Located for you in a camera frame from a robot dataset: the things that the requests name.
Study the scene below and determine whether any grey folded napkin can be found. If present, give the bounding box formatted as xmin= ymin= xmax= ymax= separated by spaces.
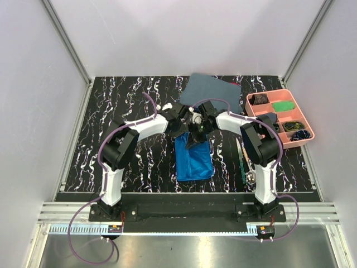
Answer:
xmin=179 ymin=73 xmax=243 ymax=114

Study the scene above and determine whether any knife with green handle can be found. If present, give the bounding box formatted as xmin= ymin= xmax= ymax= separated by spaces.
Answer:
xmin=236 ymin=139 xmax=246 ymax=185

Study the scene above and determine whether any blue patterned item in tray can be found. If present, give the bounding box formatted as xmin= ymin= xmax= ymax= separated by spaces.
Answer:
xmin=290 ymin=130 xmax=312 ymax=142

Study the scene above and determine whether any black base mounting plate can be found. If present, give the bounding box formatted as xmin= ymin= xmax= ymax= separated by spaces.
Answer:
xmin=53 ymin=193 xmax=321 ymax=233

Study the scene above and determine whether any aluminium frame rail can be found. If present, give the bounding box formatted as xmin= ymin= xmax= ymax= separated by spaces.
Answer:
xmin=38 ymin=0 xmax=94 ymax=87

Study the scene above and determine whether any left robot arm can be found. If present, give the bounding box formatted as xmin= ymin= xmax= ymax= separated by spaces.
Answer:
xmin=97 ymin=103 xmax=190 ymax=221

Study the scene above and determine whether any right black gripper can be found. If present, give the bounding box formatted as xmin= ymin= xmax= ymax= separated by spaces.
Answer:
xmin=185 ymin=121 xmax=215 ymax=150

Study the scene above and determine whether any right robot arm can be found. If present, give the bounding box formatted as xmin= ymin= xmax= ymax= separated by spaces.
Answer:
xmin=186 ymin=99 xmax=283 ymax=222

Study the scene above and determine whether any dark patterned item in tray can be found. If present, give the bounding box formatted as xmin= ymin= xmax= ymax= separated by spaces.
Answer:
xmin=251 ymin=94 xmax=269 ymax=106

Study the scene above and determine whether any purple cable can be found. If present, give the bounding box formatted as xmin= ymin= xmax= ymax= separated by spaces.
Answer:
xmin=191 ymin=99 xmax=301 ymax=242
xmin=68 ymin=92 xmax=162 ymax=265

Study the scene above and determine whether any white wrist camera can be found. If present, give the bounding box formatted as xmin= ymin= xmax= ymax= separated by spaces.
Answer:
xmin=156 ymin=103 xmax=172 ymax=111
xmin=189 ymin=107 xmax=202 ymax=124

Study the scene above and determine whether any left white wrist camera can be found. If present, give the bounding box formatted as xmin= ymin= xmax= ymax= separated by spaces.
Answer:
xmin=156 ymin=103 xmax=172 ymax=111

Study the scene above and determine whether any yellow green item in tray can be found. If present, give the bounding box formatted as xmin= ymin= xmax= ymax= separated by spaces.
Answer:
xmin=282 ymin=121 xmax=305 ymax=132

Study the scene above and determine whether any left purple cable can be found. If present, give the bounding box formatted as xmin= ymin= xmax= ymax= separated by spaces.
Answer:
xmin=68 ymin=92 xmax=162 ymax=265

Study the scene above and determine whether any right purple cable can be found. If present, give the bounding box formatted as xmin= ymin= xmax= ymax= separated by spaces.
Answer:
xmin=191 ymin=99 xmax=301 ymax=242

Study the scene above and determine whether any blue cloth napkin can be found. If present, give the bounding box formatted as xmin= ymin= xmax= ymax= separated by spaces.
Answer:
xmin=175 ymin=132 xmax=214 ymax=181

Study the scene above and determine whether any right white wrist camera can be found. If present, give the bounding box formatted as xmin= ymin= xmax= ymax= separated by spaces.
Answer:
xmin=189 ymin=107 xmax=202 ymax=124

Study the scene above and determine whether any grey item in tray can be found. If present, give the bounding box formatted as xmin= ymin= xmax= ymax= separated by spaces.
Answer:
xmin=258 ymin=112 xmax=277 ymax=123

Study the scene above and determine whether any pink divided tray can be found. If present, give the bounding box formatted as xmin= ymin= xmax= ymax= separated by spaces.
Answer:
xmin=245 ymin=89 xmax=315 ymax=149

